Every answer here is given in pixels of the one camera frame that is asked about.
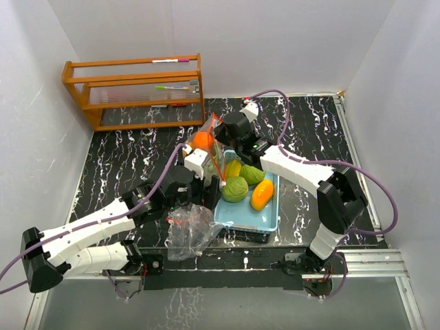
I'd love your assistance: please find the clear orange-zip bag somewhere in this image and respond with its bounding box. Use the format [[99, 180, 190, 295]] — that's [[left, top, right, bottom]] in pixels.
[[164, 204, 223, 261], [182, 113, 226, 190]]

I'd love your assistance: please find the orange fruit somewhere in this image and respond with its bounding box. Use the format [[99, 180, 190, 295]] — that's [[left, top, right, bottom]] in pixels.
[[192, 131, 214, 151]]

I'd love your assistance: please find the netted green melon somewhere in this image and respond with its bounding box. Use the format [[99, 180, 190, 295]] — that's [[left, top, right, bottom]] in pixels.
[[204, 151, 225, 185]]

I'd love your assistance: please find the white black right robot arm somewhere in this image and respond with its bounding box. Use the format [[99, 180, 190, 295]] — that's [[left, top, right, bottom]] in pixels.
[[213, 112, 368, 273]]

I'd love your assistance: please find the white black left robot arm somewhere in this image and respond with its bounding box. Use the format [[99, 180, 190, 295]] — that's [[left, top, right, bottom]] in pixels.
[[21, 165, 225, 293]]

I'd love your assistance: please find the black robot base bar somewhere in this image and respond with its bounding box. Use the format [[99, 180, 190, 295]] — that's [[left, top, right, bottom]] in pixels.
[[102, 245, 348, 292]]

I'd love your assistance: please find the crumpled clear orange-zip bag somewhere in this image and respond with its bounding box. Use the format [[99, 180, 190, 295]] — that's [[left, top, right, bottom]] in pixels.
[[164, 204, 223, 261]]

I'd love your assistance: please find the yellow starfruit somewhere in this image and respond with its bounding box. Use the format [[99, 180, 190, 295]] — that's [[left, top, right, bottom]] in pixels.
[[224, 159, 242, 179]]

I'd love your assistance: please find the green cabbage upper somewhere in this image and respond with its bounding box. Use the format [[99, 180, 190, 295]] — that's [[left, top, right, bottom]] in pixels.
[[239, 164, 265, 186]]

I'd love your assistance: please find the green cabbage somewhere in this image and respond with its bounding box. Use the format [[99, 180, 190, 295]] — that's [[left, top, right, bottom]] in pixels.
[[239, 164, 265, 186], [221, 176, 248, 203]]

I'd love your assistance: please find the green cabbage lower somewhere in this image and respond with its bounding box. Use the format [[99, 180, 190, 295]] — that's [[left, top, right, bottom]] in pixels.
[[221, 176, 248, 203]]

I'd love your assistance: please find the orange yellow mango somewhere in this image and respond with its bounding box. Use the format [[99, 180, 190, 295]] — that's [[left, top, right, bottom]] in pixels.
[[250, 179, 274, 211]]

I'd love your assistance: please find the wooden shelf rack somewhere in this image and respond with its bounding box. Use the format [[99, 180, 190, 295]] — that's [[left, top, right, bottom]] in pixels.
[[61, 54, 205, 132]]

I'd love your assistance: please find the green capped marker pen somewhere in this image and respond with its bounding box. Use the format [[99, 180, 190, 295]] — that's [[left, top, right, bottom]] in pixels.
[[155, 85, 190, 91]]

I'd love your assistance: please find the pink white marker pen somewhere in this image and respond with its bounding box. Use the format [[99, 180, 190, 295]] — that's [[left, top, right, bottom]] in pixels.
[[151, 58, 190, 64]]

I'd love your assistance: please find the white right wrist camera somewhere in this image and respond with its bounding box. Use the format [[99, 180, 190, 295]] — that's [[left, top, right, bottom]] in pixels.
[[240, 102, 259, 122]]

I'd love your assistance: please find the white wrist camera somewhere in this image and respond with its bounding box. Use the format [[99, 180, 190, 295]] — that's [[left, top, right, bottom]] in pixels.
[[184, 148, 210, 179], [240, 102, 259, 122]]

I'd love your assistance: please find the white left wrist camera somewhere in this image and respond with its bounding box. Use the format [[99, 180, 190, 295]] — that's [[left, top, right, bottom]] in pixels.
[[184, 148, 210, 179]]

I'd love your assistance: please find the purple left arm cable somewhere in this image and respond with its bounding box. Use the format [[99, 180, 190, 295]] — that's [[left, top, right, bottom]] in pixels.
[[0, 144, 193, 296]]

